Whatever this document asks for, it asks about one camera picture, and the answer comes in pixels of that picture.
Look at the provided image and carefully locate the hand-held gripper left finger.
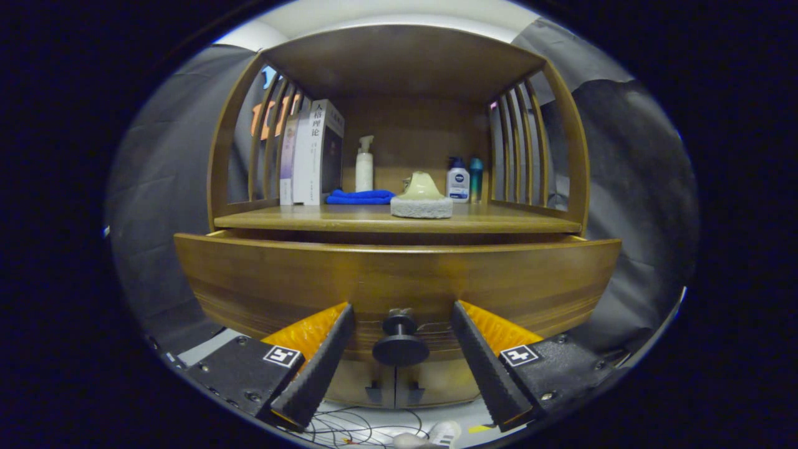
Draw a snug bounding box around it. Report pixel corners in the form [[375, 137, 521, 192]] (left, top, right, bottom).
[[186, 302, 356, 432]]

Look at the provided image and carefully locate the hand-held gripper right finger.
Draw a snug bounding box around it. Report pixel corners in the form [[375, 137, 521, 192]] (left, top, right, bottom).
[[450, 300, 624, 432]]

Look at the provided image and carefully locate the wooden drawer with black knob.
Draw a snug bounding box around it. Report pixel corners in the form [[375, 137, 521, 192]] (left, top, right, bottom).
[[173, 229, 622, 369]]

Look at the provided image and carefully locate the beige handled cleaning sponge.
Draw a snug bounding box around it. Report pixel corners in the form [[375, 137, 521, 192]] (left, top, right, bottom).
[[390, 171, 454, 219]]

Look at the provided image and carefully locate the wooden cabinet door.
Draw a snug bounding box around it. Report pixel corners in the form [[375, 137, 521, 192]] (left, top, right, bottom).
[[395, 359, 487, 407], [325, 360, 397, 409]]

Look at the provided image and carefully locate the wooden countertop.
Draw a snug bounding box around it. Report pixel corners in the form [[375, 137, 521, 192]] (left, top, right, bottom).
[[214, 201, 582, 234]]

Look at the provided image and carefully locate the wooden cabinet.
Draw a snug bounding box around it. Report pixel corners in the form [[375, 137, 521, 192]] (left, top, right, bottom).
[[207, 24, 590, 409]]

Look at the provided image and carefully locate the person's white shoe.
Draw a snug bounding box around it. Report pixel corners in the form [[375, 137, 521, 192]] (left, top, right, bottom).
[[393, 421, 462, 448]]

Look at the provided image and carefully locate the black electronic box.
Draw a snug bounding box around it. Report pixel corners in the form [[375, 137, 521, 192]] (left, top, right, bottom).
[[148, 337, 183, 370]]

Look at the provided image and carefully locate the blue folded cloth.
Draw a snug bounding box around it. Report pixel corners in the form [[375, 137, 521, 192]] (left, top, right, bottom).
[[325, 189, 396, 205]]

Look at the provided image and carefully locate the white lotion bottle blue cap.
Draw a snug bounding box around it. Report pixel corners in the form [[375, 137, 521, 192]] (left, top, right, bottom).
[[446, 157, 470, 203]]

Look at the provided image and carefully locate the thin white book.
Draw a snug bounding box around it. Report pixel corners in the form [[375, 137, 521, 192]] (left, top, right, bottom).
[[292, 111, 312, 206]]

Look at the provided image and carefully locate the white pump bottle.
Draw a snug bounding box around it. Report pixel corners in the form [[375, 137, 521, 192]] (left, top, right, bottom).
[[355, 135, 375, 192]]

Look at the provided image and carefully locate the thin lilac book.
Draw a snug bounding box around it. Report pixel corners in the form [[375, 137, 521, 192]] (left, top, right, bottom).
[[279, 114, 297, 206]]

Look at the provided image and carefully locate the white book with portrait cover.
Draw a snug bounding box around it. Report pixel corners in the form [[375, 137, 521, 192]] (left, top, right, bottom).
[[309, 99, 345, 205]]

